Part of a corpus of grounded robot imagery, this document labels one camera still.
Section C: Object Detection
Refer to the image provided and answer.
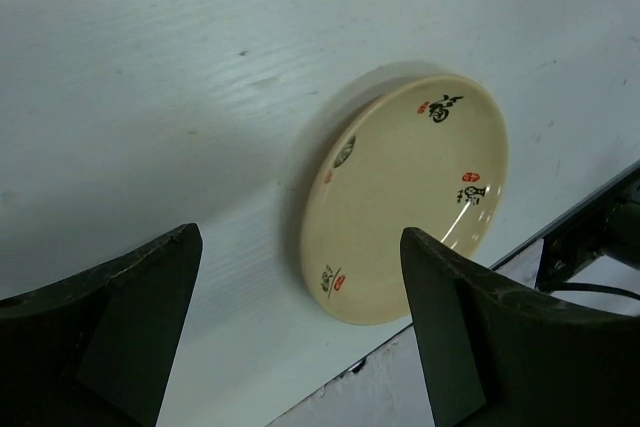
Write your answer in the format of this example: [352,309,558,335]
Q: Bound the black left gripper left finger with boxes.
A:
[1,223,203,426]

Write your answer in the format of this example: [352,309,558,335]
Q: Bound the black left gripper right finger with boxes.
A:
[400,228,639,426]

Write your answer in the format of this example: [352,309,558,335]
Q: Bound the beige round patterned plate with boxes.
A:
[299,74,509,325]

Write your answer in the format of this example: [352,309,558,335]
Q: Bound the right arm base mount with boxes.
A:
[535,182,639,300]

